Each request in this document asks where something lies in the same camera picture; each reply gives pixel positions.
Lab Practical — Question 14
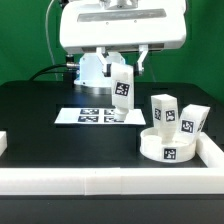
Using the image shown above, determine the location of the white U-shaped fence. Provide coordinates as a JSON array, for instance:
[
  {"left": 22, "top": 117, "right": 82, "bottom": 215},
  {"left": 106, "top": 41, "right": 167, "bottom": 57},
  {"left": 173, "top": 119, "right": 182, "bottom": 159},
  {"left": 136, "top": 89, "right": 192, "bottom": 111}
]
[{"left": 0, "top": 133, "right": 224, "bottom": 195}]

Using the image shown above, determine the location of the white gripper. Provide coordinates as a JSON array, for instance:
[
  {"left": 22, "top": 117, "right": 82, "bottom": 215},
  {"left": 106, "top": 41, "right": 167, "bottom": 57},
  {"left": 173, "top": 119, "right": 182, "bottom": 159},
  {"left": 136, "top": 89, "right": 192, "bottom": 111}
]
[{"left": 60, "top": 0, "right": 186, "bottom": 77}]

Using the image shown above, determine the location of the black cable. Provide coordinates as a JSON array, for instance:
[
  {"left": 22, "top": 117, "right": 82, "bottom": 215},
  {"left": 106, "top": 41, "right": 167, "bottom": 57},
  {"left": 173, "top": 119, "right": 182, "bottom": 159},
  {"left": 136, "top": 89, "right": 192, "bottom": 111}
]
[{"left": 28, "top": 63, "right": 80, "bottom": 82}]

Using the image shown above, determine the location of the white round stool seat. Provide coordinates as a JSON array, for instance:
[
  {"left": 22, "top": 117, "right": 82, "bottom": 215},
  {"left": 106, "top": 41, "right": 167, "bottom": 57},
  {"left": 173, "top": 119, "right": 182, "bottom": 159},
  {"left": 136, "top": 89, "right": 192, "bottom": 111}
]
[{"left": 140, "top": 128, "right": 196, "bottom": 163}]

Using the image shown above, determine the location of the paper sheet with markers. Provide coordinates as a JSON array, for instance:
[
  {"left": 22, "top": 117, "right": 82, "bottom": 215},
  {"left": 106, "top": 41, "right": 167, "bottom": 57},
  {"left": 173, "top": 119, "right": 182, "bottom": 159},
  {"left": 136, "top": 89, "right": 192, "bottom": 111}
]
[{"left": 55, "top": 108, "right": 146, "bottom": 125}]

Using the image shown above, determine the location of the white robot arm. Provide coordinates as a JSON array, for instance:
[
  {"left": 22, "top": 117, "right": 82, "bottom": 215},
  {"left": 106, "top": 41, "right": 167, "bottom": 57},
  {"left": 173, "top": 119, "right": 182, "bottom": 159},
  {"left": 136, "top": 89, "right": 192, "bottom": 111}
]
[{"left": 60, "top": 0, "right": 186, "bottom": 88}]

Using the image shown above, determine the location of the white cable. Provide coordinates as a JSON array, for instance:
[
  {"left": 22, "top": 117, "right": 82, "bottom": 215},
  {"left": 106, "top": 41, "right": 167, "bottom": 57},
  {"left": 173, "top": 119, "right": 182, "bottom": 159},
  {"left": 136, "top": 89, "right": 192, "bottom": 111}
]
[{"left": 44, "top": 0, "right": 59, "bottom": 81}]

